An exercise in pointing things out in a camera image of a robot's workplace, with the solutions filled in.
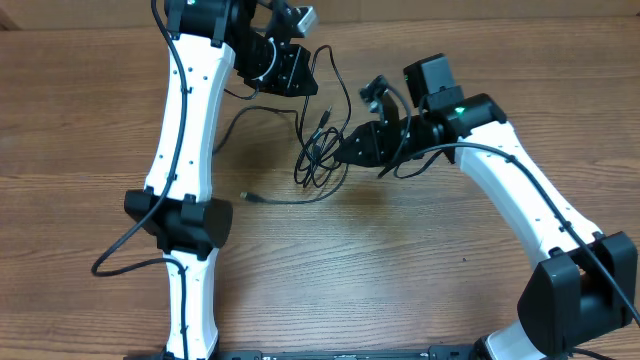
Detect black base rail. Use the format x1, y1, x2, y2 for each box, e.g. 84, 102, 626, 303
124, 344, 481, 360

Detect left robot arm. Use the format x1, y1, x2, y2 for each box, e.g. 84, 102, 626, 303
124, 0, 318, 359

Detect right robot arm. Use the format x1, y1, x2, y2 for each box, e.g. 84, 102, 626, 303
335, 54, 639, 359

